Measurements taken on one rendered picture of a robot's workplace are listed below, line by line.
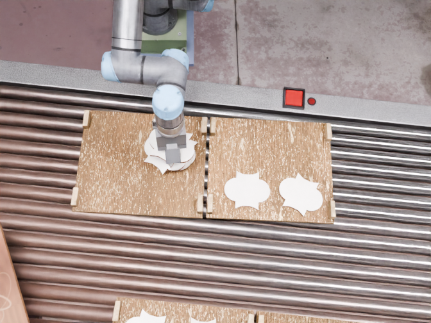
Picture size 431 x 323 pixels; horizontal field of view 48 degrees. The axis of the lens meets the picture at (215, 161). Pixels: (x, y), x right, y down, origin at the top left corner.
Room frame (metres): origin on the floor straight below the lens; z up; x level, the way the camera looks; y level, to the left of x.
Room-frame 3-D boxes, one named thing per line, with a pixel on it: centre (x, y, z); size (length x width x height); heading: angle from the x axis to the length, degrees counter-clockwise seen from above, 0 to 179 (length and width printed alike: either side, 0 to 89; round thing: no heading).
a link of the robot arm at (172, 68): (0.63, 0.16, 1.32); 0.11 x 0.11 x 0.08; 3
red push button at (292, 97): (0.83, -0.24, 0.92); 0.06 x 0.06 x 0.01; 3
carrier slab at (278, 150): (0.55, -0.18, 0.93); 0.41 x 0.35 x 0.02; 96
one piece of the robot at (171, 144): (0.51, 0.14, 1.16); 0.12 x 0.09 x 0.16; 15
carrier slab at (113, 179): (0.50, 0.24, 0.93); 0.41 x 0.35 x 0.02; 96
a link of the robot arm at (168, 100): (0.53, 0.14, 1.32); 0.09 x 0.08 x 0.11; 3
